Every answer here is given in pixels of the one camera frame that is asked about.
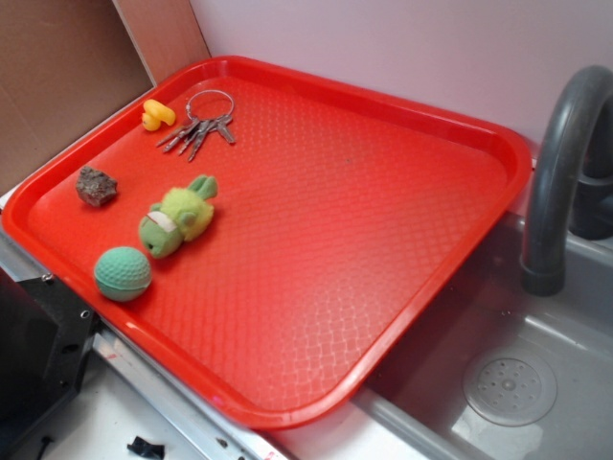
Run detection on silver key bunch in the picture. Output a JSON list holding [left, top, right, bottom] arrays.
[[156, 114, 237, 162]]

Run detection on black tape scrap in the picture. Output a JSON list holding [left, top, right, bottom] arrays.
[[126, 436, 166, 459]]

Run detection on brown cardboard panel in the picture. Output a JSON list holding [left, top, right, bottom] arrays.
[[1, 1, 210, 194]]

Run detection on grey plastic sink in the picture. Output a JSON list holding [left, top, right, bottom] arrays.
[[267, 157, 613, 460]]

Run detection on brown grey rock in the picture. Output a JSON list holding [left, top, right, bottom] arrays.
[[76, 166, 118, 208]]

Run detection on sink drain cover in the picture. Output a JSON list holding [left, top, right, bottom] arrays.
[[463, 348, 557, 427]]

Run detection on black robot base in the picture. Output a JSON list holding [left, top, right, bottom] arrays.
[[1, 272, 98, 450]]

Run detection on yellow rubber duck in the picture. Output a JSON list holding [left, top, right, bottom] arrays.
[[141, 99, 176, 131]]

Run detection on green golf ball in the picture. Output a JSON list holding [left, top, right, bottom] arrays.
[[94, 246, 152, 302]]

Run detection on silver key ring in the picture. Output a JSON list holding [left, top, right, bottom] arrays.
[[185, 89, 236, 120]]

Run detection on grey toy faucet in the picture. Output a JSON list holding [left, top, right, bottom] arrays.
[[520, 65, 612, 296]]

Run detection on green plush toy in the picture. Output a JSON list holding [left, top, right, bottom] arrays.
[[138, 174, 218, 260]]

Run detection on red plastic tray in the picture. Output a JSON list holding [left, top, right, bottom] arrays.
[[2, 57, 532, 430]]

